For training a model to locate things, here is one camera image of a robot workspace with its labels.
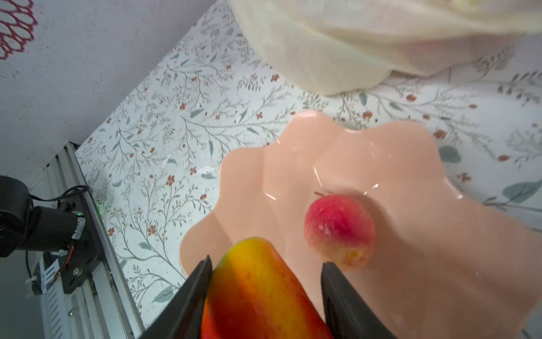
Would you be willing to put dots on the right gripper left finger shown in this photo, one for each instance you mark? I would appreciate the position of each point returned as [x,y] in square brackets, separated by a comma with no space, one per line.
[182,317]

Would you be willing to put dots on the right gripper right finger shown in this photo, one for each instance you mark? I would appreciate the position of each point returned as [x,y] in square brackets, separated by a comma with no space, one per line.
[346,313]

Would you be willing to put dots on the red yellow mango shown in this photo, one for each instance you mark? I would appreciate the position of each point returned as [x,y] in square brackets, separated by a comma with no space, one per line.
[254,294]

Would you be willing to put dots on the red yellow peach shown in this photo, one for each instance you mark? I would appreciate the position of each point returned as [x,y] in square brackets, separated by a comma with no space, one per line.
[340,229]

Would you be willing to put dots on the cream plastic fruit bag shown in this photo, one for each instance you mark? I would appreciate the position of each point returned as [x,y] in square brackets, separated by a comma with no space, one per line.
[329,47]

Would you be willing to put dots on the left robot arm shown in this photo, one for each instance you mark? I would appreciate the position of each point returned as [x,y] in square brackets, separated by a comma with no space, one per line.
[25,226]

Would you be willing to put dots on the pink scalloped bowl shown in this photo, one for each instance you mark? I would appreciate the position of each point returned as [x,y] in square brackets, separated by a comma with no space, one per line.
[429,261]

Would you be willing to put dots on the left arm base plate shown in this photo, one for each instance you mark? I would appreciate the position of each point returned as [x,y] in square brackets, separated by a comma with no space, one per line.
[78,261]

